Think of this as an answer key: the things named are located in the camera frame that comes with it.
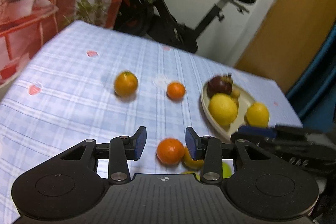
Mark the small orange tangerine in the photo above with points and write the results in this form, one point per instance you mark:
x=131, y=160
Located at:
x=176, y=91

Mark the yellow-orange mandarin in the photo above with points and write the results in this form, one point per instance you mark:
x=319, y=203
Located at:
x=125, y=84

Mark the black exercise bike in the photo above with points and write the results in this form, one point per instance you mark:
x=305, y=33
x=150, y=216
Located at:
x=153, y=18

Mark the blue plaid tablecloth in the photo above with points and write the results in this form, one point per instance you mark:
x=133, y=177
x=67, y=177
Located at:
x=66, y=95

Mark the dark purple mangosteen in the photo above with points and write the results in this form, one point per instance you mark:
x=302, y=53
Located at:
x=220, y=84

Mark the beige round plate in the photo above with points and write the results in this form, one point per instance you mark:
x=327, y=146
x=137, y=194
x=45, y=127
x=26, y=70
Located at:
x=245, y=101

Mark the small brown longan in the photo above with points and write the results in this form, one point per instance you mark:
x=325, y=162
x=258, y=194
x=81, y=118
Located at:
x=235, y=93

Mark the yellow lemon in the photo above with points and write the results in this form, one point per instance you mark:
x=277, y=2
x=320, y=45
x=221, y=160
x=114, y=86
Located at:
x=223, y=109
x=257, y=115

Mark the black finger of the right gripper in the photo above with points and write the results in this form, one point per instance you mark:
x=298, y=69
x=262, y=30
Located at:
x=310, y=157
x=278, y=133

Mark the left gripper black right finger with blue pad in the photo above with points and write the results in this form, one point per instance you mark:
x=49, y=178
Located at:
x=212, y=151

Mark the wooden door panel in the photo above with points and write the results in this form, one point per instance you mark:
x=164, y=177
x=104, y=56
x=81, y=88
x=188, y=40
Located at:
x=288, y=39

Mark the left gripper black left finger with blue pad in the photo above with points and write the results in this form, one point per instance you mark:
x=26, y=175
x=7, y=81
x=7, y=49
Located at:
x=118, y=152

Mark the blue curtain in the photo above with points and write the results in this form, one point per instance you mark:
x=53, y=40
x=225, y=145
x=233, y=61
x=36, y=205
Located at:
x=315, y=79

